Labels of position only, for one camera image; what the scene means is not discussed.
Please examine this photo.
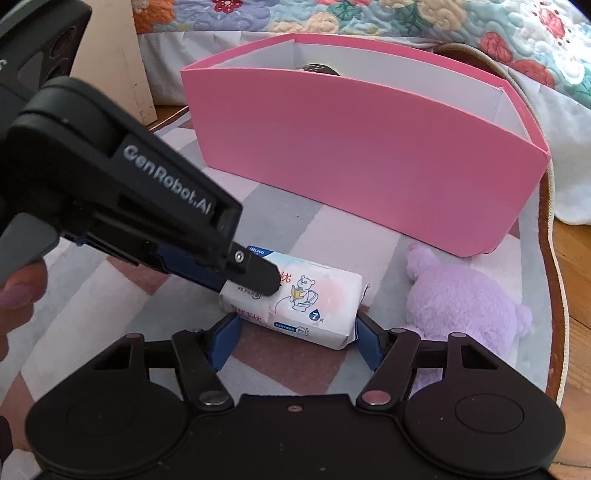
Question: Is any green yarn ball black label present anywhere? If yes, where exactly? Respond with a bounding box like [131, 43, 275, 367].
[297, 63, 339, 76]

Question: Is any floral quilted bedspread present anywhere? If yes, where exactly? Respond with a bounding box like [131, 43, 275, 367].
[131, 1, 590, 225]

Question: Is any pink cardboard storage box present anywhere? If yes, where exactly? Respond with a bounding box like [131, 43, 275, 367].
[181, 34, 550, 257]

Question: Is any white tissue pack bear print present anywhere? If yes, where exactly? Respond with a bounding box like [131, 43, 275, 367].
[219, 250, 368, 350]

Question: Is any checkered plush floor rug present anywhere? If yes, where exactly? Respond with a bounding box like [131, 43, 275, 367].
[0, 43, 571, 462]

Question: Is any purple plush bear toy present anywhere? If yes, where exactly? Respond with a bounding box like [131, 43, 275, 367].
[406, 242, 533, 366]

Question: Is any person left hand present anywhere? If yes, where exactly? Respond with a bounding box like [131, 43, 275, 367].
[0, 260, 48, 360]

